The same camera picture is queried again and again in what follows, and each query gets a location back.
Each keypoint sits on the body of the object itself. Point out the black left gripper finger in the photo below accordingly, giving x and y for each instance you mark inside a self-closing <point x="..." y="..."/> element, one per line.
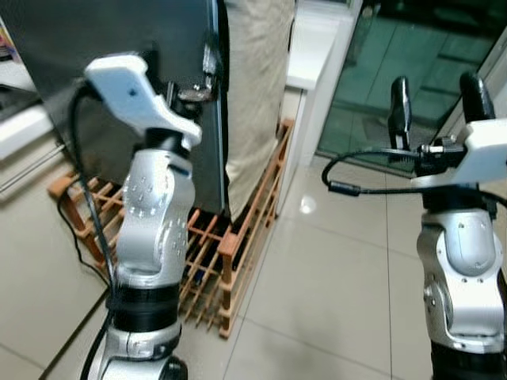
<point x="213" y="62"/>
<point x="154" y="65"/>

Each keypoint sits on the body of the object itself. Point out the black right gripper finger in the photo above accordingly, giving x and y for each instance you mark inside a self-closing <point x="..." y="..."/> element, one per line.
<point x="401" y="111"/>
<point x="476" y="99"/>

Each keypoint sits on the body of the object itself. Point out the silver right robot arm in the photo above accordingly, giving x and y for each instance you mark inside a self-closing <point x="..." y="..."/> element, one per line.
<point x="463" y="269"/>

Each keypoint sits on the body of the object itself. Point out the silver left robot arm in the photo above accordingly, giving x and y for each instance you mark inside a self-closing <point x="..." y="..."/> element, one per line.
<point x="150" y="214"/>

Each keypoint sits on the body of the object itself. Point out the beige hanging cloth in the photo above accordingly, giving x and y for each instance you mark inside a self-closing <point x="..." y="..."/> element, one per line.
<point x="257" y="95"/>

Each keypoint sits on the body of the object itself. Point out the glass sliding door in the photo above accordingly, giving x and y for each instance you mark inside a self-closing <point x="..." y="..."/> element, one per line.
<point x="412" y="39"/>

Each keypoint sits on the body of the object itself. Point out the white window ledge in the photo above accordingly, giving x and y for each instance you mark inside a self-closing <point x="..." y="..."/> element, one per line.
<point x="313" y="47"/>

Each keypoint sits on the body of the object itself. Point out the wooden slatted rack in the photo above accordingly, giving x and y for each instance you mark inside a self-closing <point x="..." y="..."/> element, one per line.
<point x="230" y="261"/>

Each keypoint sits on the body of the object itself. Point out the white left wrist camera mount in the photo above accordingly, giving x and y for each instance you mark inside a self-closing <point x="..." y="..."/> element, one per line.
<point x="131" y="91"/>

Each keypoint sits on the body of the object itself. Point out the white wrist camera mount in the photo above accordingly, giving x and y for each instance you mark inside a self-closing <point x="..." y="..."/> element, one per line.
<point x="131" y="91"/>
<point x="487" y="150"/>

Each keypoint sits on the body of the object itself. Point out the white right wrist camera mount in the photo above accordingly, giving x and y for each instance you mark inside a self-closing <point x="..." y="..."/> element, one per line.
<point x="487" y="150"/>

